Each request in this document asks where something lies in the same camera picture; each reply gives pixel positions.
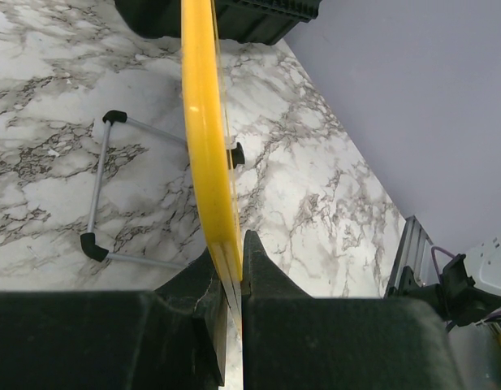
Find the black plastic toolbox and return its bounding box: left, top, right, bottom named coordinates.
left=114, top=0, right=321, bottom=46

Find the aluminium frame rail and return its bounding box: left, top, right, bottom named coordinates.
left=384, top=215, right=433, bottom=298

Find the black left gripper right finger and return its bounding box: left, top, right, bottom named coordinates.
left=242, top=231, right=464, bottom=389

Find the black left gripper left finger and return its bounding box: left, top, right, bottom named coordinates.
left=0, top=252, right=227, bottom=389

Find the yellow framed whiteboard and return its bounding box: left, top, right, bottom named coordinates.
left=181, top=1, right=243, bottom=327

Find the grey wire whiteboard stand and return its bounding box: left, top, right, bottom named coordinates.
left=79, top=109, right=247, bottom=270

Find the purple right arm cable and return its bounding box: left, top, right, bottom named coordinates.
left=430, top=245, right=456, bottom=285

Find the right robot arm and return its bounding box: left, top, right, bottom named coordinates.
left=386, top=237, right=501, bottom=389

